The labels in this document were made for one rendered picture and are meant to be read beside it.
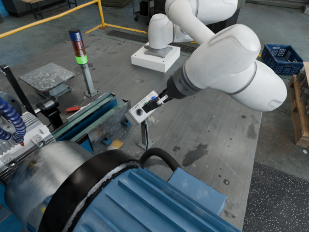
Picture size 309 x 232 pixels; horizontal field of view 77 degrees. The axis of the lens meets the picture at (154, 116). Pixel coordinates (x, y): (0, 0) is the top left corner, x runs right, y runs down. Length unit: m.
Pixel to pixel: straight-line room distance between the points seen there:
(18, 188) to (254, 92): 0.62
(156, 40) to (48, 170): 1.22
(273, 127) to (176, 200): 2.31
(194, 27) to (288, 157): 1.83
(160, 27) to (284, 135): 1.74
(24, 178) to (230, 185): 0.76
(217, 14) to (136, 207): 0.89
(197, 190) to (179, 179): 0.03
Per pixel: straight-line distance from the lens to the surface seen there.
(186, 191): 0.32
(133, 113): 0.78
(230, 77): 0.47
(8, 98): 1.03
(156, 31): 1.54
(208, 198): 0.32
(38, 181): 0.58
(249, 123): 1.24
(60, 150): 0.61
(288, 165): 2.27
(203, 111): 1.22
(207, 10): 0.99
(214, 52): 0.45
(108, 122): 1.00
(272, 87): 0.56
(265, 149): 2.28
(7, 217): 0.87
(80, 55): 1.22
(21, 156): 0.80
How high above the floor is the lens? 1.60
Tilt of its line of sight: 44 degrees down
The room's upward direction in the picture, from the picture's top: straight up
